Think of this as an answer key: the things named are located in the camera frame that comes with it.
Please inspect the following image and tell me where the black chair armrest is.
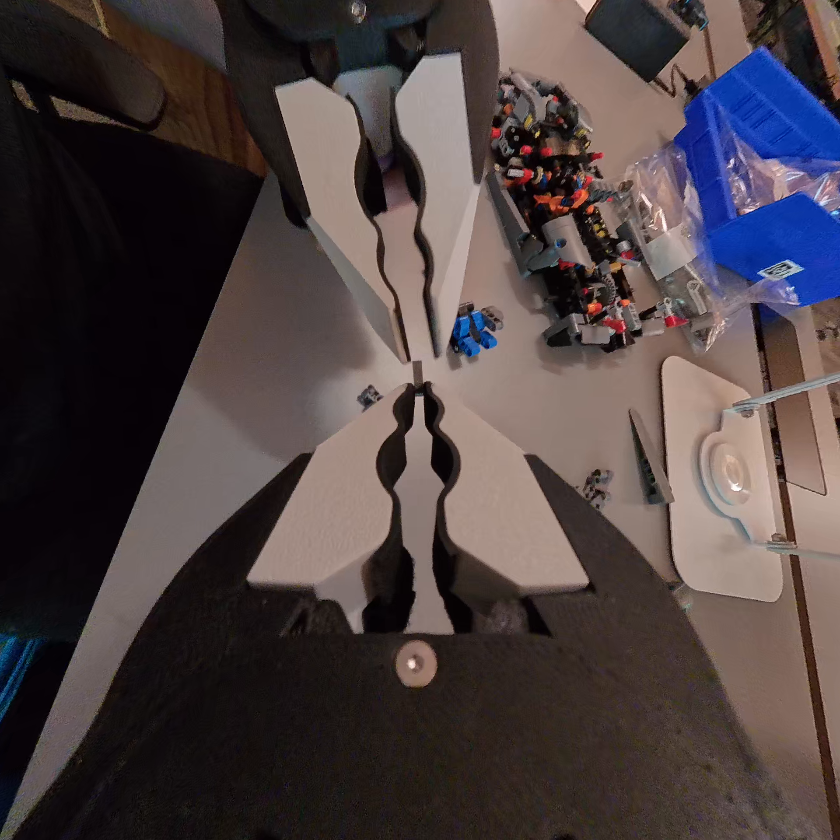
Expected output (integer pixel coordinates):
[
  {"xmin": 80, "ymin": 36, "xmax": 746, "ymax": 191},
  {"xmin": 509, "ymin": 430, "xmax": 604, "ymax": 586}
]
[{"xmin": 0, "ymin": 0, "xmax": 169, "ymax": 133}]

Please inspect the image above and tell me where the black box device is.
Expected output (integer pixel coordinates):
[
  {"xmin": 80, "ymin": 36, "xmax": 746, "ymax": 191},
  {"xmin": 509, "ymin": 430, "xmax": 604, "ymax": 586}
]
[{"xmin": 583, "ymin": 0, "xmax": 694, "ymax": 84}]

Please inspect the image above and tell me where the black clothing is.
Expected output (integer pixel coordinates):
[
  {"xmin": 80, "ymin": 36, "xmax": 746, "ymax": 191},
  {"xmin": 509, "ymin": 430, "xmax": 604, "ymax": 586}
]
[{"xmin": 0, "ymin": 79, "xmax": 268, "ymax": 645}]

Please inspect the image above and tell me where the blue plastic object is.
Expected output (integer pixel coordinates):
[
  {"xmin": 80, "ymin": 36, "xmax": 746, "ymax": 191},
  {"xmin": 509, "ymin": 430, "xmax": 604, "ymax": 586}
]
[{"xmin": 0, "ymin": 629, "xmax": 42, "ymax": 724}]

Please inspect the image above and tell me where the partly built lego model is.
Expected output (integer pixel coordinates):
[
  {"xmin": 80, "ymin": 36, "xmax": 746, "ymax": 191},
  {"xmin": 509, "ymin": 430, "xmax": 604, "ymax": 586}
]
[{"xmin": 484, "ymin": 71, "xmax": 691, "ymax": 353}]

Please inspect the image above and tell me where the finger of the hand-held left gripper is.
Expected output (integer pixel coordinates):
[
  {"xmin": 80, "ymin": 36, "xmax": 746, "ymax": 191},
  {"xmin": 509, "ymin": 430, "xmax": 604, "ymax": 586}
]
[
  {"xmin": 274, "ymin": 77, "xmax": 412, "ymax": 364},
  {"xmin": 395, "ymin": 52, "xmax": 484, "ymax": 360}
]

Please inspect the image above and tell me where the metal rod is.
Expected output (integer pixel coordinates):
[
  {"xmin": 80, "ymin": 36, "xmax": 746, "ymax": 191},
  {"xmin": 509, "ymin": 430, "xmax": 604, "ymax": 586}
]
[
  {"xmin": 751, "ymin": 533, "xmax": 840, "ymax": 560},
  {"xmin": 731, "ymin": 371, "xmax": 840, "ymax": 416}
]

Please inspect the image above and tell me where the round white lens mount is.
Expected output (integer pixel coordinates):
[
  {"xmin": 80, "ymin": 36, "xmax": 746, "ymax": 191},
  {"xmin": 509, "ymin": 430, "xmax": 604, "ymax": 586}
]
[{"xmin": 697, "ymin": 425, "xmax": 757, "ymax": 521}]

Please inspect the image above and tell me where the black cable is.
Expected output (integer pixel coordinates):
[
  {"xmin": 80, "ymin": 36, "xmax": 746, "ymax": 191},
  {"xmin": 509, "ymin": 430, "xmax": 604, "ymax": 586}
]
[{"xmin": 661, "ymin": 62, "xmax": 713, "ymax": 101}]

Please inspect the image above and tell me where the pile of grey lego connectors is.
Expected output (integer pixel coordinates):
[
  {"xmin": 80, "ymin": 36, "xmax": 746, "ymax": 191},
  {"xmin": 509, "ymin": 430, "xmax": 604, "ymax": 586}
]
[{"xmin": 577, "ymin": 466, "xmax": 617, "ymax": 512}]

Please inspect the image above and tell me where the blue labelled plastic bin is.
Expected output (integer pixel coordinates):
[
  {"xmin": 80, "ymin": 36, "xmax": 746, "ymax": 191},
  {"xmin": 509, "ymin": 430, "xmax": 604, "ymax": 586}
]
[{"xmin": 703, "ymin": 192, "xmax": 840, "ymax": 307}]

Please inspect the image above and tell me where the dark grey lego wedge panel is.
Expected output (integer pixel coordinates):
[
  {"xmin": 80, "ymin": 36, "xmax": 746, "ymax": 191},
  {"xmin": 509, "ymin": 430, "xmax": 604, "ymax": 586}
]
[{"xmin": 626, "ymin": 407, "xmax": 676, "ymax": 507}]

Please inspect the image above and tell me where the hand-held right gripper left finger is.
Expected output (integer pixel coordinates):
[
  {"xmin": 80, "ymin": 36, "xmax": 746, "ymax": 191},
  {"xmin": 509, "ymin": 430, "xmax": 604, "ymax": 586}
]
[{"xmin": 245, "ymin": 385, "xmax": 416, "ymax": 635}]

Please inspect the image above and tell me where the clear plastic bag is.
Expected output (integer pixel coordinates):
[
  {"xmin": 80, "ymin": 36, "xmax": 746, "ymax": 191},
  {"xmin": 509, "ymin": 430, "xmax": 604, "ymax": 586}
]
[{"xmin": 616, "ymin": 98, "xmax": 840, "ymax": 353}]

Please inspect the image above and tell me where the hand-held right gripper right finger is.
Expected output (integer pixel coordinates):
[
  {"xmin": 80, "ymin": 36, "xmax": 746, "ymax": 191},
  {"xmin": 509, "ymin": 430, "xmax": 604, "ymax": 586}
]
[{"xmin": 423, "ymin": 381, "xmax": 591, "ymax": 635}]

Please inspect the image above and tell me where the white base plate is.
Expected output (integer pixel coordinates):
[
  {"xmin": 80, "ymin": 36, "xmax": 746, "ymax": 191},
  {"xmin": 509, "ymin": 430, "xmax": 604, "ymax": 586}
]
[{"xmin": 659, "ymin": 354, "xmax": 786, "ymax": 604}]

